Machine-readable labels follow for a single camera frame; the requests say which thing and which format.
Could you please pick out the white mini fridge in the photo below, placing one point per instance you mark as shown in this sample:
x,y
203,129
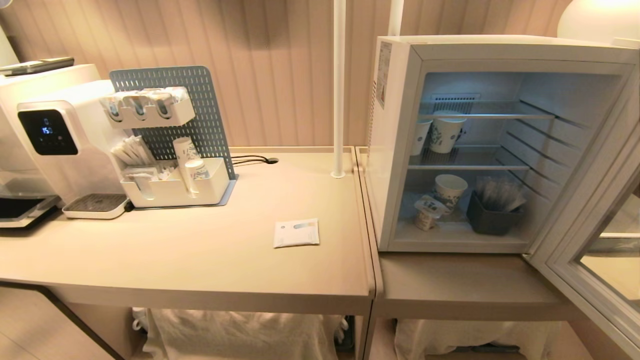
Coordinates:
x,y
395,150

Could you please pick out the white patterned paper cup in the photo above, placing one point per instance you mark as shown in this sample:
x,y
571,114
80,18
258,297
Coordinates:
x,y
420,136
450,190
446,134

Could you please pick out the small sealed yogurt cup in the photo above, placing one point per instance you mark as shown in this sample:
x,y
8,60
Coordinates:
x,y
428,212

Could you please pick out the white glass fridge door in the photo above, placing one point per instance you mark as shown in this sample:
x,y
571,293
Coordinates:
x,y
595,250

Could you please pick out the white paper sachet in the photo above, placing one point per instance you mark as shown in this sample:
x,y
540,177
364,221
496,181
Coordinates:
x,y
296,233

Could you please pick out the white vertical pole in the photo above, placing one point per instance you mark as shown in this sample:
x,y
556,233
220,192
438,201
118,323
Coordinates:
x,y
395,15
339,90

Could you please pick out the stacked paper cups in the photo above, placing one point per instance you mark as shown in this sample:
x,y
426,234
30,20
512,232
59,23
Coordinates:
x,y
192,167

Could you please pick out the grey pegboard organizer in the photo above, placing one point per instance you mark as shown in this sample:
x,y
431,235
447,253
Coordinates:
x,y
200,120

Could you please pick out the white organizer base tray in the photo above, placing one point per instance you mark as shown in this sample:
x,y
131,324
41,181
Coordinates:
x,y
175,192

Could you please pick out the white cloth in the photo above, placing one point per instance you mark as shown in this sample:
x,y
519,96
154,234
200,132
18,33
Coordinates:
x,y
240,335
475,340

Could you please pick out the black container with sticks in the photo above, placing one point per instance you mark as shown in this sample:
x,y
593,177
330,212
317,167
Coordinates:
x,y
492,217

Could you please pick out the white pegboard shelf tray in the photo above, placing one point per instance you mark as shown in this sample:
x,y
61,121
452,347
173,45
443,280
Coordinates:
x,y
150,116

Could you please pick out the paper sachets bundle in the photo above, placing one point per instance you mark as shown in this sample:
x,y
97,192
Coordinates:
x,y
132,152

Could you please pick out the white drip tray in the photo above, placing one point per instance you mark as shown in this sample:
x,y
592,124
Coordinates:
x,y
96,206

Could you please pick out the white water dispenser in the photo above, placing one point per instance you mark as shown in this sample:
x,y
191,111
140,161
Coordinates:
x,y
75,150

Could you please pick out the black phone on box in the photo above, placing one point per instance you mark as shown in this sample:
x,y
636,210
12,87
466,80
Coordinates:
x,y
37,65

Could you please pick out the white lamp shade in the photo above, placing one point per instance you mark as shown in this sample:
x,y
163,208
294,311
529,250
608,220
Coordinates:
x,y
600,22

